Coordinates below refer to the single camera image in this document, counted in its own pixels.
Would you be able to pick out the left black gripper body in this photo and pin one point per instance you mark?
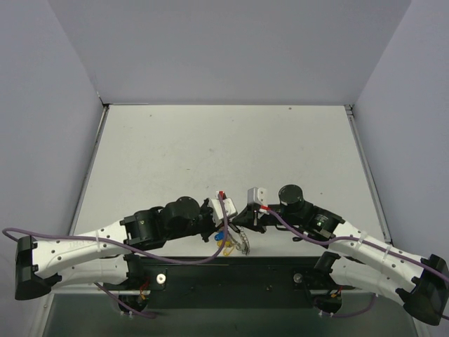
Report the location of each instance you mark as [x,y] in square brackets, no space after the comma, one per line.
[205,220]

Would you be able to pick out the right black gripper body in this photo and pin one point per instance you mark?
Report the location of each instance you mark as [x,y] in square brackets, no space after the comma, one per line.
[256,217]

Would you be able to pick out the blue key tag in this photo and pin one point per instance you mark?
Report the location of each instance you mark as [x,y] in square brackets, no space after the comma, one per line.
[219,236]

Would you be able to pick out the metal ring disc with keyrings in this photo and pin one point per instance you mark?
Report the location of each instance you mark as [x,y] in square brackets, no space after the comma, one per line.
[240,241]

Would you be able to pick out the yellow key tag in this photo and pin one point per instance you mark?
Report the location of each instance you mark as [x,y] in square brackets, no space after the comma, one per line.
[225,247]

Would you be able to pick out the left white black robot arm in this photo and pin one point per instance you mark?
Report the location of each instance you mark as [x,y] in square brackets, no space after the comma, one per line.
[102,255]

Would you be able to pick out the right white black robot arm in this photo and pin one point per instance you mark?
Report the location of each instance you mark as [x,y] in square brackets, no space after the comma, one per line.
[354,258]

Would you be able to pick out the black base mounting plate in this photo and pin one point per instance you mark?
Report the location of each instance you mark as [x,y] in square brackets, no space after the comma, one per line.
[304,298]

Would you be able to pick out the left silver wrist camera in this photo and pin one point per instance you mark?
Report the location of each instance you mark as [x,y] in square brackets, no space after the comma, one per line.
[219,209]

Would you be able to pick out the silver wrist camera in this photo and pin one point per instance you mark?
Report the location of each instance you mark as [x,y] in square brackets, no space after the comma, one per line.
[219,209]
[257,195]

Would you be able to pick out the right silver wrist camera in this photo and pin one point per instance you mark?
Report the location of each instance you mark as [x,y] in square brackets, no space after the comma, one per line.
[257,195]

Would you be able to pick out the aluminium frame rail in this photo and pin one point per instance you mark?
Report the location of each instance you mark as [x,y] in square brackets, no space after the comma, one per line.
[227,278]

